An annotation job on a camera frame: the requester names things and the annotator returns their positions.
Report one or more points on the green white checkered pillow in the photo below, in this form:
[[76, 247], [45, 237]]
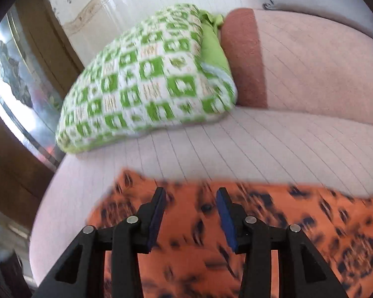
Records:
[[169, 70]]

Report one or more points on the orange black floral blouse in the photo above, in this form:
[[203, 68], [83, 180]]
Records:
[[215, 238]]

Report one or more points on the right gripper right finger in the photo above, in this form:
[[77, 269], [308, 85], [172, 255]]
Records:
[[302, 270]]

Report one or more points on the pink bolster cushion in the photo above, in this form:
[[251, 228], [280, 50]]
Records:
[[292, 61]]

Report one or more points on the dark wooden glass door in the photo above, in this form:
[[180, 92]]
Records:
[[37, 68]]

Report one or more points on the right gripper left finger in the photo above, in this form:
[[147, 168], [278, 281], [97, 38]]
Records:
[[79, 270]]

